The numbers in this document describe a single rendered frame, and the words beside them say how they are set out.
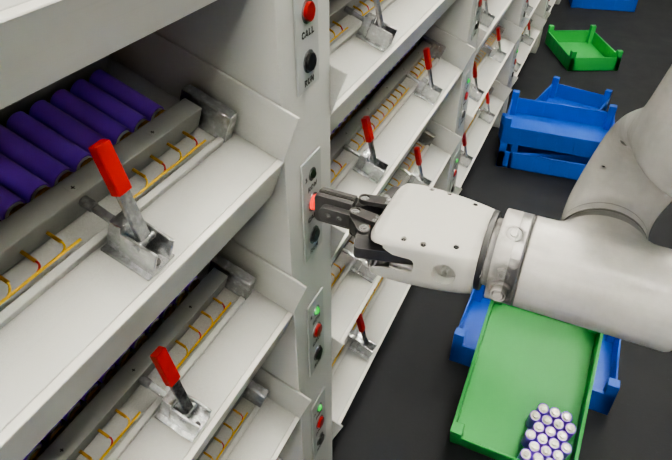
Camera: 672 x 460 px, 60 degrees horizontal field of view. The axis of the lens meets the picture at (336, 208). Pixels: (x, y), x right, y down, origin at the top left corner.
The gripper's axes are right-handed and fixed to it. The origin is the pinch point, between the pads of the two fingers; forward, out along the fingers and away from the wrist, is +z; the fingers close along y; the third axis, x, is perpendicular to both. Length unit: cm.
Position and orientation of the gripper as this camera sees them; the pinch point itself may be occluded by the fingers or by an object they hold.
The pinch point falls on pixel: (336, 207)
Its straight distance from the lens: 58.2
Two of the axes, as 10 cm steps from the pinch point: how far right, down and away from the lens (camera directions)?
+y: 4.2, -5.5, 7.2
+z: -9.1, -2.5, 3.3
